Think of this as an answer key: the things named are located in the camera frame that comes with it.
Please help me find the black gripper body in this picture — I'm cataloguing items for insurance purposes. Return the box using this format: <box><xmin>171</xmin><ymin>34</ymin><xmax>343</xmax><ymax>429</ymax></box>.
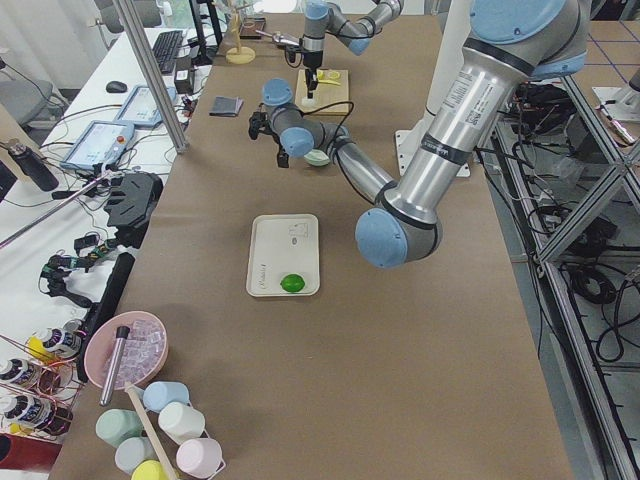
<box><xmin>303</xmin><ymin>51</ymin><xmax>321</xmax><ymax>71</ymax></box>
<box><xmin>270</xmin><ymin>132</ymin><xmax>288</xmax><ymax>155</ymax></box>

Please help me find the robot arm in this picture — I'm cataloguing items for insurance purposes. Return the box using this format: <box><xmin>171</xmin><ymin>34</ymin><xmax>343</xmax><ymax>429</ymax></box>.
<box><xmin>299</xmin><ymin>0</ymin><xmax>404</xmax><ymax>99</ymax></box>
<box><xmin>262</xmin><ymin>1</ymin><xmax>591</xmax><ymax>268</ymax></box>

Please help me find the mint green bowl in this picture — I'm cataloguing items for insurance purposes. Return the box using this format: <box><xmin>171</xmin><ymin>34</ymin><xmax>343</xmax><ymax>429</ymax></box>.
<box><xmin>303</xmin><ymin>149</ymin><xmax>331</xmax><ymax>167</ymax></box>

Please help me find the pink bowl with ice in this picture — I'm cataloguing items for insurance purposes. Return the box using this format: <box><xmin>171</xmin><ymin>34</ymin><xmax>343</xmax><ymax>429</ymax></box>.
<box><xmin>84</xmin><ymin>311</ymin><xmax>169</xmax><ymax>390</ymax></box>

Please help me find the steel tube in bowl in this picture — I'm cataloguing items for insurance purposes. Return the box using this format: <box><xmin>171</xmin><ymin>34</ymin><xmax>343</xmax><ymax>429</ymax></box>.
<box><xmin>99</xmin><ymin>326</ymin><xmax>131</xmax><ymax>407</ymax></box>

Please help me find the bamboo cutting board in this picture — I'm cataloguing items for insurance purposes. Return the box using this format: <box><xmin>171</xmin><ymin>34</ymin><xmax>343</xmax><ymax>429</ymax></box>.
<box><xmin>295</xmin><ymin>69</ymin><xmax>350</xmax><ymax>115</ymax></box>

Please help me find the steel scoop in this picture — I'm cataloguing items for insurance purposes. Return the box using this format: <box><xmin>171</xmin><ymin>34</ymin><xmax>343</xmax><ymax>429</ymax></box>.
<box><xmin>257</xmin><ymin>30</ymin><xmax>300</xmax><ymax>47</ymax></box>

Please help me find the wooden mug tree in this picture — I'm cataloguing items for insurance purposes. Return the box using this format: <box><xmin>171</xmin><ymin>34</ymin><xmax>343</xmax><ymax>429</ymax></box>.
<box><xmin>224</xmin><ymin>1</ymin><xmax>255</xmax><ymax>65</ymax></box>

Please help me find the grey folded cloth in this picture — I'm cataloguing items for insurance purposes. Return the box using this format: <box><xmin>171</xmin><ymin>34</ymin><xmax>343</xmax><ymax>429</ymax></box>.
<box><xmin>208</xmin><ymin>96</ymin><xmax>244</xmax><ymax>117</ymax></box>

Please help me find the cream rabbit tray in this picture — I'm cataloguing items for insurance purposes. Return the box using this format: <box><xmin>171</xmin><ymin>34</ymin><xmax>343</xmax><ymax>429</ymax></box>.
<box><xmin>246</xmin><ymin>213</ymin><xmax>320</xmax><ymax>297</ymax></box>

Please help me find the green lime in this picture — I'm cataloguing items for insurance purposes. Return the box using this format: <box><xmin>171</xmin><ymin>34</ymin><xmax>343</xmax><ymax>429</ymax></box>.
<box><xmin>280</xmin><ymin>273</ymin><xmax>306</xmax><ymax>293</ymax></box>

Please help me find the black keyboard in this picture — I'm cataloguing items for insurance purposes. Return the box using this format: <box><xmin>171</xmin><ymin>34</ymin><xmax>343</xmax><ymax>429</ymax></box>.
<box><xmin>152</xmin><ymin>30</ymin><xmax>183</xmax><ymax>75</ymax></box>

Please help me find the upper teach pendant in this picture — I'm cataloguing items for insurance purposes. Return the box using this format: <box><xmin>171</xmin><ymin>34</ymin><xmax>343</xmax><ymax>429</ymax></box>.
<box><xmin>60</xmin><ymin>121</ymin><xmax>135</xmax><ymax>171</ymax></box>

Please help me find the black computer mouse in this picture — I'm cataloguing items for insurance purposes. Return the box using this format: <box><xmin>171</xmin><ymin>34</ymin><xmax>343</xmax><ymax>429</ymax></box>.
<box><xmin>105</xmin><ymin>81</ymin><xmax>128</xmax><ymax>94</ymax></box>

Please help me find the black water bottle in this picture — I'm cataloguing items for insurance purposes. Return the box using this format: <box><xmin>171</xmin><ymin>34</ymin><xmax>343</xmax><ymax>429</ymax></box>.
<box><xmin>7</xmin><ymin>143</ymin><xmax>59</xmax><ymax>192</ymax></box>

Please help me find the blue cup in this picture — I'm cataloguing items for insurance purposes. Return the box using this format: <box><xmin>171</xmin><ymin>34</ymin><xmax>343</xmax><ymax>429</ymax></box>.
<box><xmin>142</xmin><ymin>381</ymin><xmax>190</xmax><ymax>413</ymax></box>

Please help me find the white cup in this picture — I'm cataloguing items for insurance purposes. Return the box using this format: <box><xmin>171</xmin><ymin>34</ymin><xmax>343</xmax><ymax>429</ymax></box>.
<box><xmin>158</xmin><ymin>402</ymin><xmax>206</xmax><ymax>445</ymax></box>

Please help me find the pink cup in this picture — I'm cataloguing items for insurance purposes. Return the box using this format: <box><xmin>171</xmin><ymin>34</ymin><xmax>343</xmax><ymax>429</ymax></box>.
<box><xmin>176</xmin><ymin>438</ymin><xmax>224</xmax><ymax>479</ymax></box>

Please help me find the green cup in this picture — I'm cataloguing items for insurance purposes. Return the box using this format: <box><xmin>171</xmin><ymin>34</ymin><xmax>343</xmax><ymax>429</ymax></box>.
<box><xmin>95</xmin><ymin>409</ymin><xmax>143</xmax><ymax>448</ymax></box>

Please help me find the yellow cup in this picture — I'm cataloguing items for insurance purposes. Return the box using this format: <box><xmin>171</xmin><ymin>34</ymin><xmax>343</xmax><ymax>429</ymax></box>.
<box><xmin>131</xmin><ymin>460</ymin><xmax>168</xmax><ymax>480</ymax></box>

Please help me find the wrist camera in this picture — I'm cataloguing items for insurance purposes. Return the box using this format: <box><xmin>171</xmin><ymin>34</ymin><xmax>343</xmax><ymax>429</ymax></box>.
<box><xmin>284</xmin><ymin>45</ymin><xmax>302</xmax><ymax>68</ymax></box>
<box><xmin>248</xmin><ymin>111</ymin><xmax>273</xmax><ymax>140</ymax></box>

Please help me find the aluminium frame post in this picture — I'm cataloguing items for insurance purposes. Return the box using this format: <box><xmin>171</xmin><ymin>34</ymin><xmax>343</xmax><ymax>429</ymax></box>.
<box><xmin>113</xmin><ymin>0</ymin><xmax>188</xmax><ymax>154</ymax></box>

